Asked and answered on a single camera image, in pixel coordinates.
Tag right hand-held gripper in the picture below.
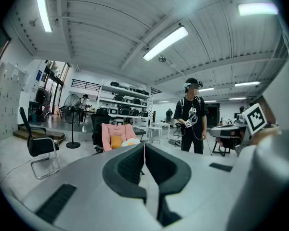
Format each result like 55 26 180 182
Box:
235 103 266 157

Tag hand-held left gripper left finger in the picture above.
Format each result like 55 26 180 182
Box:
21 142 162 231

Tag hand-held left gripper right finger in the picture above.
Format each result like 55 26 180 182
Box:
145 143 241 231

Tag white fried-egg shaped cushion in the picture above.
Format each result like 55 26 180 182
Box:
121 138 141 147

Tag orange pillow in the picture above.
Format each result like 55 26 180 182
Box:
110 135 122 150

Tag person's right forearm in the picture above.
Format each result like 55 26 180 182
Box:
251 126 281 145

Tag black-legged table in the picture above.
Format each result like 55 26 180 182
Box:
210 124 243 157

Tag pink padded lounge chair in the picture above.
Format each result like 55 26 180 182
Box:
101 123 138 153

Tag dark double door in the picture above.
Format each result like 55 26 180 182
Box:
206 103 220 127

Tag low dark metal table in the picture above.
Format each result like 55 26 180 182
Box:
132 127 147 143

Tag white table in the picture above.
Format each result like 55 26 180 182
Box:
148 122 171 144

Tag black mesh office chair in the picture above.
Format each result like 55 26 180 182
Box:
90 113 111 153

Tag person's beige shirt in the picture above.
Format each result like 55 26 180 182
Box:
227 44 289 231

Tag row of black equipment cases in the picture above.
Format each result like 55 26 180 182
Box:
109 81 150 117

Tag white shelf rack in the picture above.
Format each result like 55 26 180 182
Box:
96 80 153 129

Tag black standing fan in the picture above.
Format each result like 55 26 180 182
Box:
63 94 81 150

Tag black cantilever chair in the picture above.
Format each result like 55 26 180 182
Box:
19 107 61 180

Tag black balcony railing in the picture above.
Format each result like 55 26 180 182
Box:
71 78 101 90

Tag wooden step platform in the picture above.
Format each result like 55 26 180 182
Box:
13 124 66 144

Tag grey metal lockers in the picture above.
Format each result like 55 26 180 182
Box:
0 61 26 141

